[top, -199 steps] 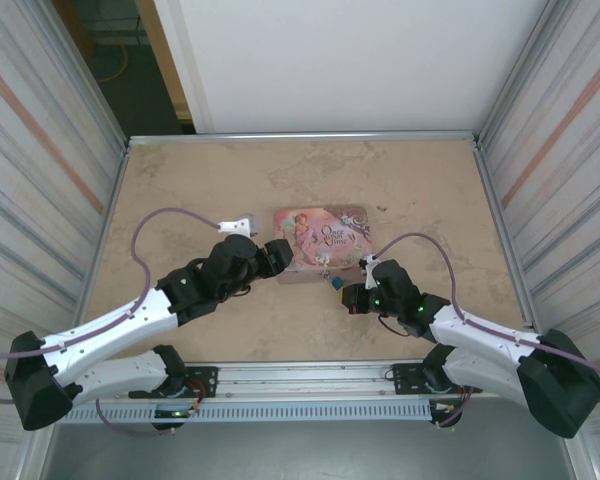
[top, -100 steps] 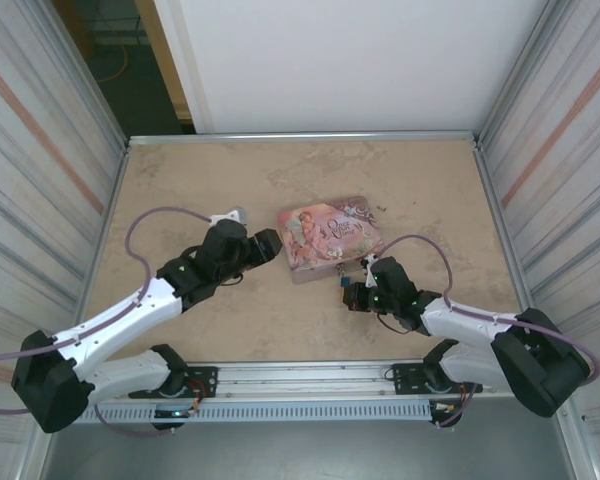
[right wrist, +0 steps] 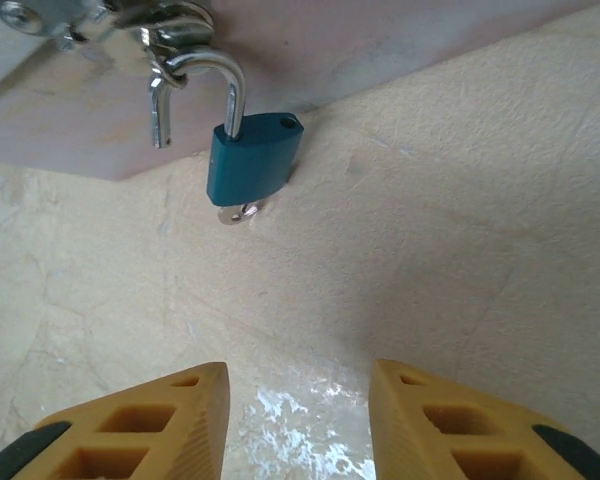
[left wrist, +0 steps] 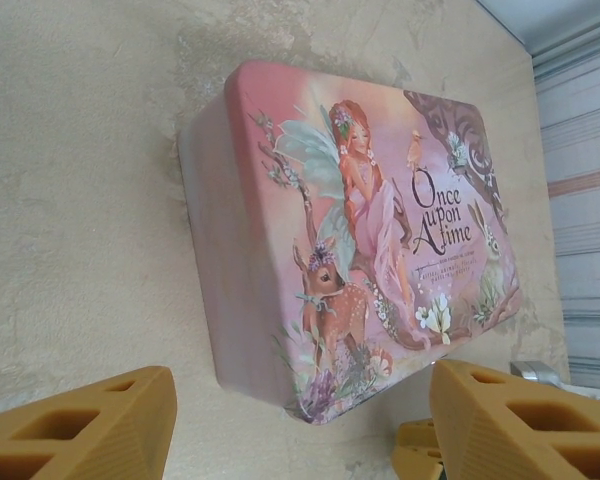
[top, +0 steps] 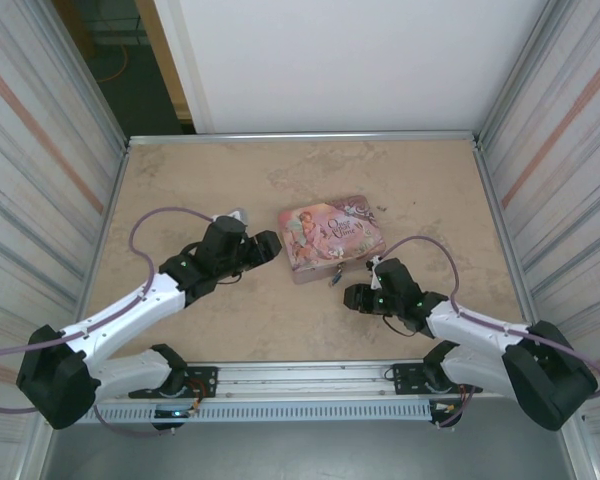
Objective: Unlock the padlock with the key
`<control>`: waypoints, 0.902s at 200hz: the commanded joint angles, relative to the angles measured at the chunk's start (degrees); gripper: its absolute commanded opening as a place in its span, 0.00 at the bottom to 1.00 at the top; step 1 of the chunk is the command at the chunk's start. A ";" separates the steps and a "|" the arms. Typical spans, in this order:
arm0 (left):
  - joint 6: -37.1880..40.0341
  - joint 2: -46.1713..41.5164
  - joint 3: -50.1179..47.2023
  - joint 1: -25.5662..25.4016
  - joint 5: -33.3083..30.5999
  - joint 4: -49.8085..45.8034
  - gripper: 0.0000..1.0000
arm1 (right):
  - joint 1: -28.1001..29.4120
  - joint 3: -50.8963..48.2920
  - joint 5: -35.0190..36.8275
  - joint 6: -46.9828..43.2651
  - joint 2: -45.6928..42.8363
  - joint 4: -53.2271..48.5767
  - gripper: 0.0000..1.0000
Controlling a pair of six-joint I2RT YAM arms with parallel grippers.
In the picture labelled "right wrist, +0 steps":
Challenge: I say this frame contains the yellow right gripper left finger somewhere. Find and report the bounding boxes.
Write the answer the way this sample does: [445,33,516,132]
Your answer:
[0,361,232,480]

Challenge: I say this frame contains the blue padlock with steel shackle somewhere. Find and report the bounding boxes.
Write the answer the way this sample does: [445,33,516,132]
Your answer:
[162,48,306,208]

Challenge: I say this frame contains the silver metal hasp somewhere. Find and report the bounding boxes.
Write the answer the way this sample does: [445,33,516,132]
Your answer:
[0,0,216,150]

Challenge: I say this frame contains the pink rabbit print tin box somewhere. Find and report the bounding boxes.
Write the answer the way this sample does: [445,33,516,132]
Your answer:
[0,0,600,184]

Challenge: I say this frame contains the small silver key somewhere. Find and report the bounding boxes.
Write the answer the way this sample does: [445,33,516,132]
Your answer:
[217,197,264,227]

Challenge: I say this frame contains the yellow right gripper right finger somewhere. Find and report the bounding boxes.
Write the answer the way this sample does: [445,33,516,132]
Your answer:
[368,358,600,480]

